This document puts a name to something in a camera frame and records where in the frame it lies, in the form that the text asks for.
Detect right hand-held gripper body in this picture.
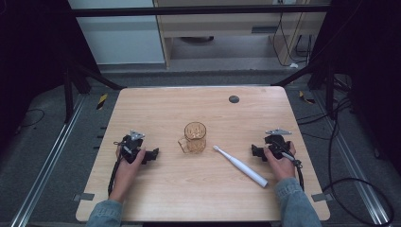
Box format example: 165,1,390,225
264,128,293,161

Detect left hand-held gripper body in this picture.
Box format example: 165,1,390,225
120,129,149,165

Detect person's right hand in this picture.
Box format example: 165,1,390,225
263,141,298,183

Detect person's left hand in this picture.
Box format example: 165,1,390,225
109,147,147,204

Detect white electric toothbrush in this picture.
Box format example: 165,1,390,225
212,145,270,189

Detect yellow black striped tape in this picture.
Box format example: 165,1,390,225
298,90,317,106
96,93,109,111

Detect black metal stand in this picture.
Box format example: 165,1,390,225
61,59,128,125
270,58,338,121

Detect white cabinet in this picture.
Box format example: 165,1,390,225
67,0,166,66

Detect black curtain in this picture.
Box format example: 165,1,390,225
0,0,99,152
309,0,401,178

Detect light wooden desk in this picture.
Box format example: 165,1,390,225
152,0,333,69

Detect black horizontal metal bar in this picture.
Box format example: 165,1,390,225
66,5,331,18

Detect right hand-held gripper black cable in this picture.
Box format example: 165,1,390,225
271,140,305,192

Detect hand-held gripper black cable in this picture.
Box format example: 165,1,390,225
107,141,131,197
271,140,305,192

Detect left hand-held gripper black cable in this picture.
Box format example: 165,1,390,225
107,141,131,197

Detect amber glass cup with handle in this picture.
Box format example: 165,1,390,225
177,121,208,155

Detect grey metal table bracket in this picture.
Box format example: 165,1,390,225
72,192,96,202
310,192,334,203

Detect thick black looped floor cable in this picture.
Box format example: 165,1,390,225
295,94,395,227

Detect aluminium floor rail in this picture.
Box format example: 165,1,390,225
9,94,87,227
311,90,392,227

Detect black cables under desk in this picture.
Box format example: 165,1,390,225
271,11,317,68

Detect thin black floor cable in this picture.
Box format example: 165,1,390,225
14,108,46,134

